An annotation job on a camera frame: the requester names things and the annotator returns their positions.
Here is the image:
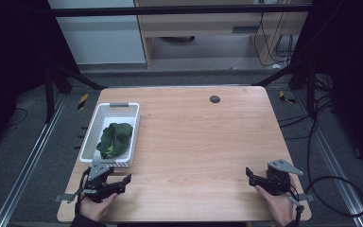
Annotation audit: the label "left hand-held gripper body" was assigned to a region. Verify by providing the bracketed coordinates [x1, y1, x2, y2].
[80, 161, 121, 203]

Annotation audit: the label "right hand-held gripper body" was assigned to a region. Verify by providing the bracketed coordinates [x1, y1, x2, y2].
[257, 158, 304, 197]

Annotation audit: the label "green leafy vegetable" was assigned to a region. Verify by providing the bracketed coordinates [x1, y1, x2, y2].
[95, 122, 134, 160]

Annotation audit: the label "white plastic basket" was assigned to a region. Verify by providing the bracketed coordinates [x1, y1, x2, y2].
[78, 101, 141, 168]

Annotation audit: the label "person's left hand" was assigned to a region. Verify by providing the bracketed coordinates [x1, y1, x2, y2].
[78, 191, 120, 223]

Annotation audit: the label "person's right hand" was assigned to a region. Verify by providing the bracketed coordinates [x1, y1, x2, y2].
[253, 184, 295, 227]

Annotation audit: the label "yellow black striped tape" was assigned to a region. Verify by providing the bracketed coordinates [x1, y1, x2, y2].
[278, 90, 298, 105]
[77, 92, 90, 111]

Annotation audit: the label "black metal stand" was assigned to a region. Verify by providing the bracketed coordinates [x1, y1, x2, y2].
[43, 61, 109, 125]
[252, 58, 318, 118]

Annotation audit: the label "black curtain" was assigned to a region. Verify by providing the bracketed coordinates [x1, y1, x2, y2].
[288, 0, 363, 178]
[0, 0, 80, 159]

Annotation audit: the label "white cabinet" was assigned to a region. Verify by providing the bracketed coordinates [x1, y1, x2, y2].
[47, 0, 147, 66]

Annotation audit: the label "light wooden desk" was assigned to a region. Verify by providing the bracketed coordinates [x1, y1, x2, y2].
[133, 0, 314, 69]

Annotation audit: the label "black horizontal metal bar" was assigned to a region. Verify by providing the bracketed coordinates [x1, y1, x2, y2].
[49, 4, 314, 18]

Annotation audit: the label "left hand-held gripper cable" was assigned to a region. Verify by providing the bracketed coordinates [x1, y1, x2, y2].
[74, 171, 91, 217]

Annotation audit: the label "hand-held gripper cable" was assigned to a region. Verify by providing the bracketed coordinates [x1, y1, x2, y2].
[74, 171, 91, 217]
[286, 183, 306, 227]

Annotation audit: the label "grey metal table bracket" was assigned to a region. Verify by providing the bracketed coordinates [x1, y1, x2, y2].
[297, 193, 316, 203]
[53, 192, 78, 203]

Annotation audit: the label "right hand-held gripper cable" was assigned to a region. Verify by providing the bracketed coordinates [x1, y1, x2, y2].
[286, 183, 306, 227]

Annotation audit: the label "long black floor cable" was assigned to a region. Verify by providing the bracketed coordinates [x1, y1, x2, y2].
[278, 93, 363, 218]

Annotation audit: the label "aluminium floor rail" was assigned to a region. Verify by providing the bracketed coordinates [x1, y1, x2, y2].
[0, 94, 68, 227]
[294, 90, 363, 227]

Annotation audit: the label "thin black floor cable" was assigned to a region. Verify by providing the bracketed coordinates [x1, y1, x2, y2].
[7, 107, 29, 129]

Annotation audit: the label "black hanging cables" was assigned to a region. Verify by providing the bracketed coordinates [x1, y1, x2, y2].
[252, 11, 295, 68]

